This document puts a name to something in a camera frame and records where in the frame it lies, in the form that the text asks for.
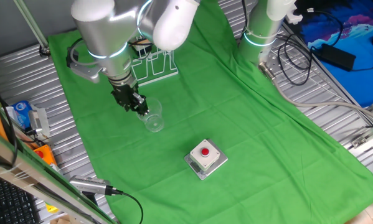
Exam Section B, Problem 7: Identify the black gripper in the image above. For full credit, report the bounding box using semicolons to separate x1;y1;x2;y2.
110;82;150;116

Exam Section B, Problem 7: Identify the clear glass cup with handle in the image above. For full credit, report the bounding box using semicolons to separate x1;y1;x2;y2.
136;96;165;134

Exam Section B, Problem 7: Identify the clear acrylic drying rack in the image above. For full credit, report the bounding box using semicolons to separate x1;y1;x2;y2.
130;35;179;87

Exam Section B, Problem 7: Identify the grey red-button box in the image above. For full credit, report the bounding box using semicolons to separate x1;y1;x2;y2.
132;36;153;60

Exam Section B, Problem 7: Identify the red-button box on plate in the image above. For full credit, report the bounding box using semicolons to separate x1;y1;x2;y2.
189;139;221;172

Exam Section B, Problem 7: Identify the grey finned metal device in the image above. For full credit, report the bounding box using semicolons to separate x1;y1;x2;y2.
28;107;51;138

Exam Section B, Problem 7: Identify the green cloth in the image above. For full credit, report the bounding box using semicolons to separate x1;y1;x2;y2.
47;0;373;224

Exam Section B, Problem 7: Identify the orange box red button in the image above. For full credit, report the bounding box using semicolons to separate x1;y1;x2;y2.
32;144;59;166

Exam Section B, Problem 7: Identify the blue tissue pack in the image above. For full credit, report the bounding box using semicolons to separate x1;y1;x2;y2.
5;100;34;130

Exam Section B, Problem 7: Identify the diagonal aluminium strut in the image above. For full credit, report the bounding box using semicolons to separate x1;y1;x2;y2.
13;0;52;58

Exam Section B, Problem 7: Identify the black keyboard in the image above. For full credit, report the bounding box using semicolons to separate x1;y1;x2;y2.
0;174;41;224

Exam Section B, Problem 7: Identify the black power adapter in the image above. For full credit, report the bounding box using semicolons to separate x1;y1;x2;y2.
311;42;357;72

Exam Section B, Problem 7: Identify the blue painted mat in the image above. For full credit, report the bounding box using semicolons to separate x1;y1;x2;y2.
293;0;373;108

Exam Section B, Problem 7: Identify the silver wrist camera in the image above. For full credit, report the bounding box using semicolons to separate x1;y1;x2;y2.
69;60;105;84

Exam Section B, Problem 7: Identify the black camera plug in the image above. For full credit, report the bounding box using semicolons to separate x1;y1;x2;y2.
65;45;80;68

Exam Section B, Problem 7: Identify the black camera cable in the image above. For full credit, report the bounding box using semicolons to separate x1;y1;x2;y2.
106;185;144;224

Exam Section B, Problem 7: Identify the silver camera on stand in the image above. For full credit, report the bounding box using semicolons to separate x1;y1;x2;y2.
68;174;112;197

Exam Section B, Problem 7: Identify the aluminium frame beam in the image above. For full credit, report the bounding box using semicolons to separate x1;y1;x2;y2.
0;124;117;224

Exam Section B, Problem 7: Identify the black looped floor cable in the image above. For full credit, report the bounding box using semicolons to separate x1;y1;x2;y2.
276;32;314;87

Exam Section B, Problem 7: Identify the grey corrugated hose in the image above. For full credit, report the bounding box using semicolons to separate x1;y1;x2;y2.
258;61;373;125

